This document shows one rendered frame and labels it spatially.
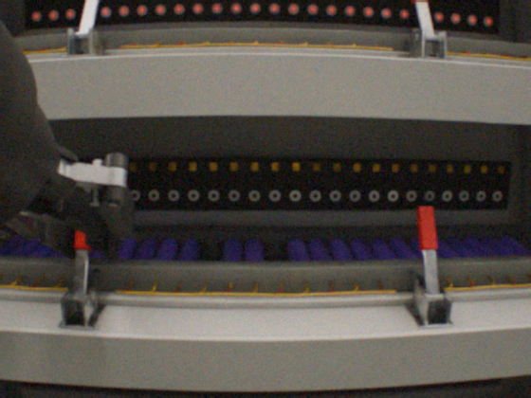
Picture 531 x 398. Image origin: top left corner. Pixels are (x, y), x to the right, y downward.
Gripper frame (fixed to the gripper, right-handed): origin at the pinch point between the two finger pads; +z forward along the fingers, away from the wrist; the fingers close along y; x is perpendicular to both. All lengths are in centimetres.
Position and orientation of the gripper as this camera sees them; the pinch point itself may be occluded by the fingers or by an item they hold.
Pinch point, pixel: (82, 233)
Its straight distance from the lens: 41.2
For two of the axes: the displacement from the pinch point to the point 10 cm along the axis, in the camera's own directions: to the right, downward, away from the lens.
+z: -0.3, 2.8, 9.6
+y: 10.0, 0.0, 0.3
